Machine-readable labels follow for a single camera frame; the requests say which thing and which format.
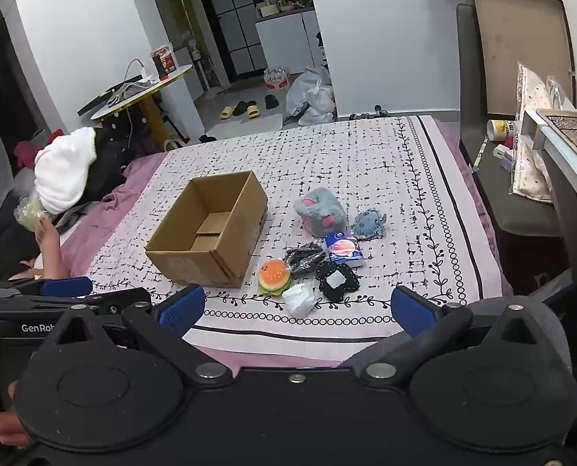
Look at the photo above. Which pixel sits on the small white cube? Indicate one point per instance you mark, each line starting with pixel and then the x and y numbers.
pixel 499 149

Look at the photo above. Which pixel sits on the blue tissue packet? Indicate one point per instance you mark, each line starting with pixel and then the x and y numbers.
pixel 344 250

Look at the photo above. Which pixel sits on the small blue plush toy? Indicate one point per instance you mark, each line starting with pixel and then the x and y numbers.
pixel 368 225

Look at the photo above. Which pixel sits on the translucent plastic bag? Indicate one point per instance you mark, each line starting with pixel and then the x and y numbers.
pixel 303 87

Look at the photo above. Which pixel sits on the black framed glass door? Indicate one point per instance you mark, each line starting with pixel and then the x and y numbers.
pixel 230 19

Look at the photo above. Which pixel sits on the white towel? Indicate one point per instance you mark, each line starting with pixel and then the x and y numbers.
pixel 65 170

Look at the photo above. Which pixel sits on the thin pale stick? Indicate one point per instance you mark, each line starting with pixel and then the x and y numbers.
pixel 480 155

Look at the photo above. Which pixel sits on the round yellow-edged table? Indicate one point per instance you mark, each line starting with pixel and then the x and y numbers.
pixel 171 77

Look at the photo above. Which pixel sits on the black dotted cloth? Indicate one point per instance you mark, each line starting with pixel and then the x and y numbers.
pixel 123 124

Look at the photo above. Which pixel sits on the yellow slipper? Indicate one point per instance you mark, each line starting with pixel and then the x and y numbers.
pixel 253 112
pixel 226 111

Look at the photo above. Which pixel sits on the black clothing pile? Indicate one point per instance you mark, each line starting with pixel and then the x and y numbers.
pixel 108 155

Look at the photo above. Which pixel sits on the black slipper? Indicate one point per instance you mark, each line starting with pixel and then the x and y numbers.
pixel 240 107
pixel 271 102

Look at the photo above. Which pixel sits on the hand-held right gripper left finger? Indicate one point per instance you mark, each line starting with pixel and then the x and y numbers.
pixel 181 308

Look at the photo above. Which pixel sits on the white printed blanket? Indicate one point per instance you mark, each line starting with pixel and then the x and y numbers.
pixel 366 155

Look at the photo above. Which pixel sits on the grey table with patterned top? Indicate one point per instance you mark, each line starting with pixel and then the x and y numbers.
pixel 560 155

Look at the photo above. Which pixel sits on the plush burger toy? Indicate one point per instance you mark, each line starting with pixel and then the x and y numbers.
pixel 273 275

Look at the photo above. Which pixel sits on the white cabinet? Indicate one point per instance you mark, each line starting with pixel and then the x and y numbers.
pixel 283 43

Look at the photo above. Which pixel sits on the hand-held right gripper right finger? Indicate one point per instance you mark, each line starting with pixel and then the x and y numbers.
pixel 412 310

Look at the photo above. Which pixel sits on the pack of water bottles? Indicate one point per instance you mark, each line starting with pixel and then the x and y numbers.
pixel 276 77

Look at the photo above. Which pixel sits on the dark grey chair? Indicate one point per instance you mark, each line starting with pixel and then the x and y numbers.
pixel 511 208

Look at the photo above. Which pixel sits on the red container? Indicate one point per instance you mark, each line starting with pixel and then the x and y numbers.
pixel 164 63

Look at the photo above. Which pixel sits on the black pouch with white label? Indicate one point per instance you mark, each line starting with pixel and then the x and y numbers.
pixel 349 281

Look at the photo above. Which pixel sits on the pink bedsheet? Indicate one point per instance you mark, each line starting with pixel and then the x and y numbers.
pixel 118 204

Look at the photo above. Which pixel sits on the white jar with yellow label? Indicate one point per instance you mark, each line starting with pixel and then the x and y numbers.
pixel 498 130

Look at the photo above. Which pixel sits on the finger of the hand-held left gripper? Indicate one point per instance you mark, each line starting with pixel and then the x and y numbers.
pixel 65 285

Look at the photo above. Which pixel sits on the red cloth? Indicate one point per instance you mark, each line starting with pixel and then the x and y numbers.
pixel 23 150

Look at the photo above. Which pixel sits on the black patterned pouch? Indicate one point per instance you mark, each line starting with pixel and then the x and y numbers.
pixel 305 256

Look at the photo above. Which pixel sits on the grey plush mouse toy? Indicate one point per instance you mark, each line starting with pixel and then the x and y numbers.
pixel 317 208

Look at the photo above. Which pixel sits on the plastic bag with dotted cloth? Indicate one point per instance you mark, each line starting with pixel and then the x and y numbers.
pixel 531 174

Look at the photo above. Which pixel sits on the white packet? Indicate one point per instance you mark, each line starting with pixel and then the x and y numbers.
pixel 299 300

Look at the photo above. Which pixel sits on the person's left hand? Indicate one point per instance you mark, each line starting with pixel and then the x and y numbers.
pixel 6 429

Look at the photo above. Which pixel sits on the clear plastic bag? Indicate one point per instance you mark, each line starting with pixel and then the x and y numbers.
pixel 28 211

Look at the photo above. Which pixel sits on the white plastic bag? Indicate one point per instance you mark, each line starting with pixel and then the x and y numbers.
pixel 320 107

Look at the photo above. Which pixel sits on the grey cloth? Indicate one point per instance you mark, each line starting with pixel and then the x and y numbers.
pixel 125 92

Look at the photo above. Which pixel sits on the small purple box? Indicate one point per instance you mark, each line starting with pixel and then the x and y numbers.
pixel 507 161

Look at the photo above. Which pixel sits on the cardboard box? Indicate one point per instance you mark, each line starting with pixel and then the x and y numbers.
pixel 191 262

